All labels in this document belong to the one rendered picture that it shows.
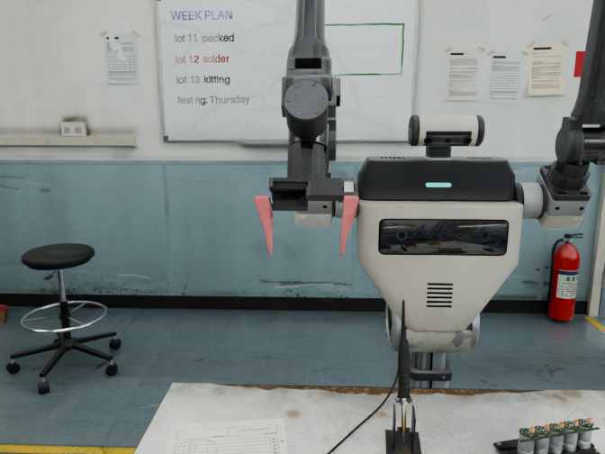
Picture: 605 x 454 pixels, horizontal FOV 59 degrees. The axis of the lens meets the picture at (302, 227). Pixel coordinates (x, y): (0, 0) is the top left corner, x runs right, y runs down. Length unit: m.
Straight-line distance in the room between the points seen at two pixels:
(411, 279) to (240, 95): 2.32
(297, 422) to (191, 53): 2.72
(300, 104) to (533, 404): 0.80
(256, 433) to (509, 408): 0.50
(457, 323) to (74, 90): 2.95
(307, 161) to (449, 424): 0.60
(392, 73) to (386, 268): 2.24
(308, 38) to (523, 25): 2.83
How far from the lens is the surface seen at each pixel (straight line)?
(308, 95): 0.70
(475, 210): 1.28
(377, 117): 3.38
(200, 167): 3.50
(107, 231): 3.76
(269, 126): 3.38
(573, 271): 3.69
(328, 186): 0.72
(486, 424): 1.13
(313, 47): 0.85
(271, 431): 1.06
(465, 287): 1.32
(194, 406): 1.15
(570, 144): 1.29
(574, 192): 1.39
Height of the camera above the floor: 1.33
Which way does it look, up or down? 13 degrees down
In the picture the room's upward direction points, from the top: straight up
